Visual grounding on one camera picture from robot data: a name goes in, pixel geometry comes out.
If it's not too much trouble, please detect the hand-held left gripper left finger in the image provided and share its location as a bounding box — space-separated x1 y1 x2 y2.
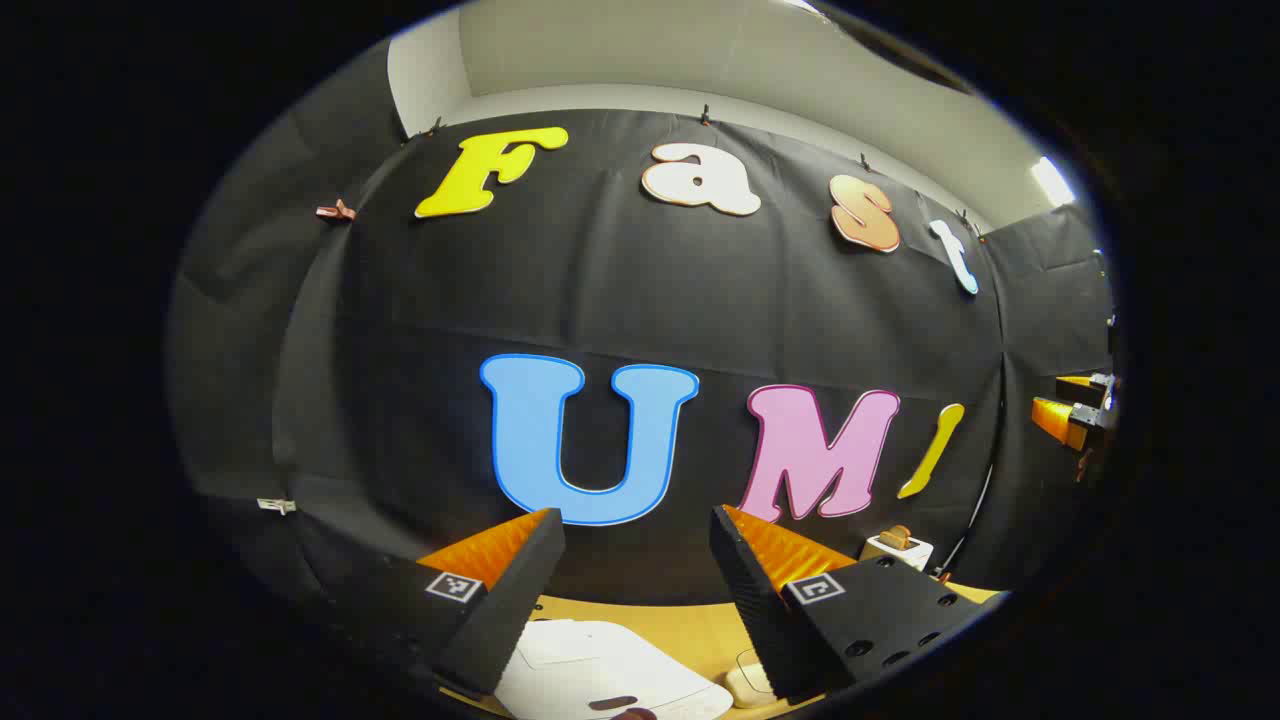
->
320 508 567 697

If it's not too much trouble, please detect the black and white cable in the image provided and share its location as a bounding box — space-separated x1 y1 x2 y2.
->
938 455 1003 579

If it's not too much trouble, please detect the white toaster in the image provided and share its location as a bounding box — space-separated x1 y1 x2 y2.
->
862 527 935 572

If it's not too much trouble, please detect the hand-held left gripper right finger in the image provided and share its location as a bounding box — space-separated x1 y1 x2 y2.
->
710 504 1003 701

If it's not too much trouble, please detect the ceiling light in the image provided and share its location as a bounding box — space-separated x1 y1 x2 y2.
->
1030 156 1077 207

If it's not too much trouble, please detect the white rice cooker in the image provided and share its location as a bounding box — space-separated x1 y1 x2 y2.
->
495 618 736 720

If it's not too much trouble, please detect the black backdrop cloth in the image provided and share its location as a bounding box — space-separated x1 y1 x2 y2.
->
165 40 1119 641

